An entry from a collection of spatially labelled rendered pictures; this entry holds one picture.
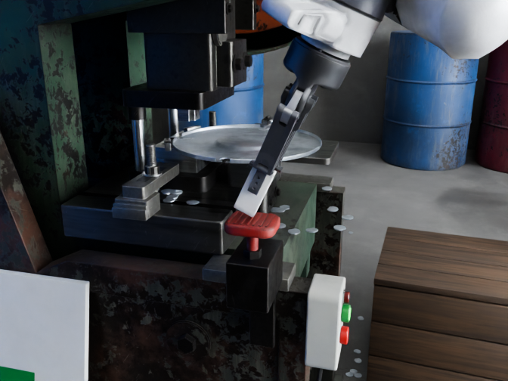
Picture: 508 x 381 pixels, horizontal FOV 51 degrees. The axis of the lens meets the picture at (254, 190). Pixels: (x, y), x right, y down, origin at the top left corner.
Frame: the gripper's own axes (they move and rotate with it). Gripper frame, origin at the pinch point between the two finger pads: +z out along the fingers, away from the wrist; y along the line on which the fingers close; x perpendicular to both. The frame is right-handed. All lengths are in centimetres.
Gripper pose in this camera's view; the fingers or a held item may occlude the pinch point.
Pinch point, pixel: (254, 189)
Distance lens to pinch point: 70.7
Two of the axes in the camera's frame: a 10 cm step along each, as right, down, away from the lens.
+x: -8.8, -4.7, 0.8
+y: 2.5, -3.2, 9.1
